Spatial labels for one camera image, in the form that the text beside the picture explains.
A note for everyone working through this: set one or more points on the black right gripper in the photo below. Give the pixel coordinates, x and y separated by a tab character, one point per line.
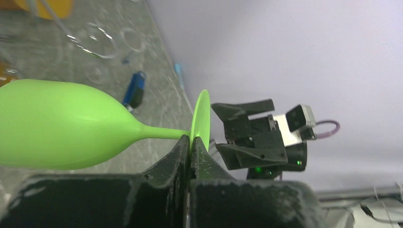
274	148

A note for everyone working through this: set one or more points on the green plastic wine glass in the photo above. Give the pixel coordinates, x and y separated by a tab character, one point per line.
70	126

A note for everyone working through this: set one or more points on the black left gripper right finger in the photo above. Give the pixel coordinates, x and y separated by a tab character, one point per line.
217	200

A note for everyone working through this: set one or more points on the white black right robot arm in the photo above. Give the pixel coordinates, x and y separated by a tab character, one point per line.
260	145

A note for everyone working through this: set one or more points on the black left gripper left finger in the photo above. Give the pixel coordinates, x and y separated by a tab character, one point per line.
155	198

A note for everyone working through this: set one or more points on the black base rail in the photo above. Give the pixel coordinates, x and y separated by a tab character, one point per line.
374	207

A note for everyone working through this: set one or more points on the chrome wine glass rack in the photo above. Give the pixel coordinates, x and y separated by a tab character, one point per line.
76	49

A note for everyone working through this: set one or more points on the yellow plastic wine glass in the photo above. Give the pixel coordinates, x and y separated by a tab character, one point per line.
47	9

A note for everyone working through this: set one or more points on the clear glass right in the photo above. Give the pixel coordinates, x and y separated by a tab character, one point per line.
134	41

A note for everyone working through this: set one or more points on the light blue pen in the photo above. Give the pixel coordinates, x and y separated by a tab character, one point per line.
178	71

